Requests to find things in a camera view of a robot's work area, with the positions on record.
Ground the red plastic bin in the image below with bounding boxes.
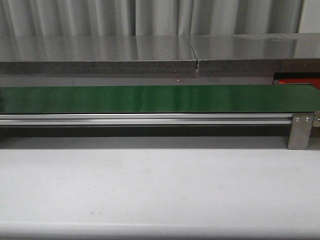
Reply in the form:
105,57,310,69
274,78,320,90

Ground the aluminium conveyor frame rail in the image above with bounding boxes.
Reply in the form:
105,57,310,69
0,113,293,127

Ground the grey stone counter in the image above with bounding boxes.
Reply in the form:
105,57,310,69
0,33,320,87

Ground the grey pleated curtain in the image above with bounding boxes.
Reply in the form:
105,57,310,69
0,0,303,36

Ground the green conveyor belt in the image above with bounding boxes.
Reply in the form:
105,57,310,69
0,84,320,114

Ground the steel conveyor support bracket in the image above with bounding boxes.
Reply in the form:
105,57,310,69
287,113,314,150

